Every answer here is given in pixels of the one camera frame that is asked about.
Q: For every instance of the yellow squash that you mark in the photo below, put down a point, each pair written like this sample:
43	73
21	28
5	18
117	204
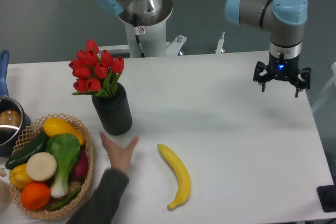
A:
55	126

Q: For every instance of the green bean pod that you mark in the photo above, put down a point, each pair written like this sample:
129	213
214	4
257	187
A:
65	201

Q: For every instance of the dark grey sleeved forearm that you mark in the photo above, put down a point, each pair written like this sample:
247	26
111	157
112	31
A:
104	202

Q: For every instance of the blue handled saucepan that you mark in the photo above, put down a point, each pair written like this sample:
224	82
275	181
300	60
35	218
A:
13	117

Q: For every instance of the yellow bell pepper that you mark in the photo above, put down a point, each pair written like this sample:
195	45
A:
19	177

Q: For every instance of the green cucumber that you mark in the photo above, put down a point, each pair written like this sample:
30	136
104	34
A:
37	145

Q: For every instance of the woven wicker basket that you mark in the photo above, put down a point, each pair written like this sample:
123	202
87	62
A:
27	135

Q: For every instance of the purple sweet potato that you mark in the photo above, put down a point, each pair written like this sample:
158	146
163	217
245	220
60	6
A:
81	167

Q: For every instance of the dark grey ribbed vase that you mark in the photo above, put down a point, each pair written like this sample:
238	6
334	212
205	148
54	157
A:
115	115

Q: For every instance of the round beige bun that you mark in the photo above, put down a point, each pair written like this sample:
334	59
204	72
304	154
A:
41	166

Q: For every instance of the green bok choy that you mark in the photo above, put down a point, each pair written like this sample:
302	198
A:
65	148

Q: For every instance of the red tulip bouquet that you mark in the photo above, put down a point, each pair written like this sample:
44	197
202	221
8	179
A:
97	72

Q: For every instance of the white table clamp bracket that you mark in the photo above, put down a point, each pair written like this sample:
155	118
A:
175	47

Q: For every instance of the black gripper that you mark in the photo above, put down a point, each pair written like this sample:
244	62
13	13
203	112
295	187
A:
281	68

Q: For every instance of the orange fruit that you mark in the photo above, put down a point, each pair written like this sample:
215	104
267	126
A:
35	195

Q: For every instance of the black device at edge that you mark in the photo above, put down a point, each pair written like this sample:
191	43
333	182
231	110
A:
327	197

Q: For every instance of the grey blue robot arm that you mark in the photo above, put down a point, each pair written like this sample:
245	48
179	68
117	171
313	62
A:
285	20

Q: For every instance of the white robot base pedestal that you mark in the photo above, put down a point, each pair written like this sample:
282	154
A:
146	35

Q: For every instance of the person's bare hand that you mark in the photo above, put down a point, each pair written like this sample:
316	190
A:
119	156

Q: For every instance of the yellow banana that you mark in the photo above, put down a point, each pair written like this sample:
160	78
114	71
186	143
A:
181	173

